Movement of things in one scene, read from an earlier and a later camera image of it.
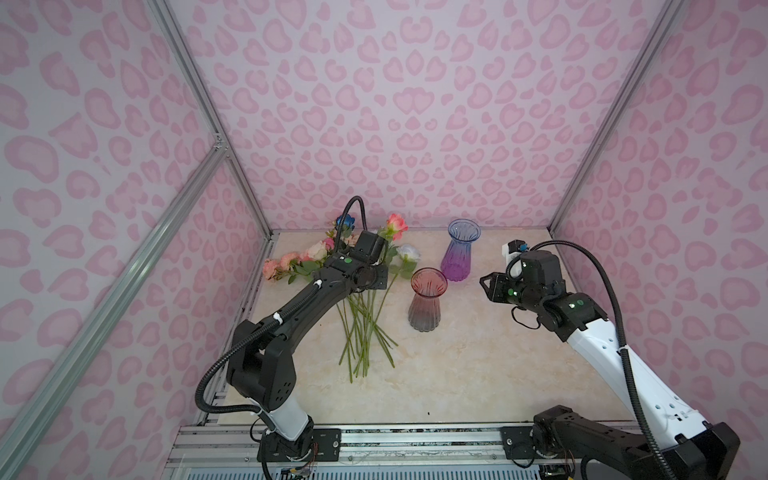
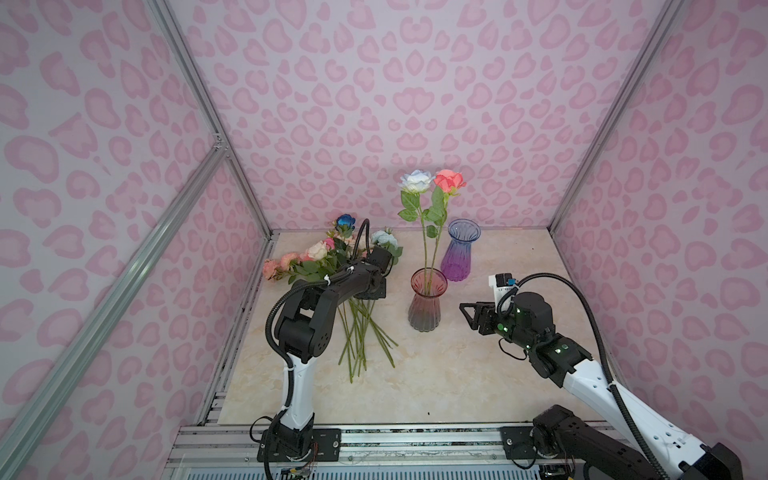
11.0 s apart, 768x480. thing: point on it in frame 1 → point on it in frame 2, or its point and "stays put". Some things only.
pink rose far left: (269, 267) stays put
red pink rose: (395, 227) → (448, 182)
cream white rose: (318, 251) stays put
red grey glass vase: (428, 284) stays put
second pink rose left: (285, 261) stays put
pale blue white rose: (410, 252) → (414, 184)
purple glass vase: (456, 262) stays put
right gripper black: (496, 281) → (485, 313)
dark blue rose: (348, 223) stays put
